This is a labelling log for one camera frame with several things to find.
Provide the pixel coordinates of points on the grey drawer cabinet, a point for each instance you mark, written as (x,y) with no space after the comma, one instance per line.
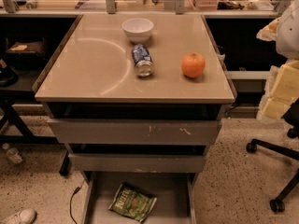
(92,76)

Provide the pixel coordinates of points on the grey drawer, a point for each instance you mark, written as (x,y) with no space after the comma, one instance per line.
(173,192)
(138,163)
(135,132)

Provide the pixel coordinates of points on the grey top drawer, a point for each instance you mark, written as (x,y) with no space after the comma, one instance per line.
(135,132)

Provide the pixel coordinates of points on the grey middle drawer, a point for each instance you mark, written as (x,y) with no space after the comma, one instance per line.
(138,163)

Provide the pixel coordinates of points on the clear plastic bottle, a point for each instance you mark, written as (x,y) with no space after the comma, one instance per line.
(12,153)

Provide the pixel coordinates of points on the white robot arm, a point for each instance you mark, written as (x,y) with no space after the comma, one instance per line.
(285,32)

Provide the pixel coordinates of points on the white bowl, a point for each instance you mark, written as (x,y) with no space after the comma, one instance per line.
(137,30)

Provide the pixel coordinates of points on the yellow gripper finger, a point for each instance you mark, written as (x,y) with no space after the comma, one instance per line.
(274,108)
(286,87)

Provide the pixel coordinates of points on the white sneaker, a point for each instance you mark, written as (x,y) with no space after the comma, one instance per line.
(26,216)

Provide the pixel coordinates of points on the green jalapeno chip bag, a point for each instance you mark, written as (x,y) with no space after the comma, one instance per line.
(129,202)

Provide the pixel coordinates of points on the grey bottom drawer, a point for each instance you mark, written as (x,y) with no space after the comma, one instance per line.
(173,192)

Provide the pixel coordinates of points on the blue soda can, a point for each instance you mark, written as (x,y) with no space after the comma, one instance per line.
(142,60)

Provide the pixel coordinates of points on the orange fruit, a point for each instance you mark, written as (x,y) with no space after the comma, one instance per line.
(193,65)

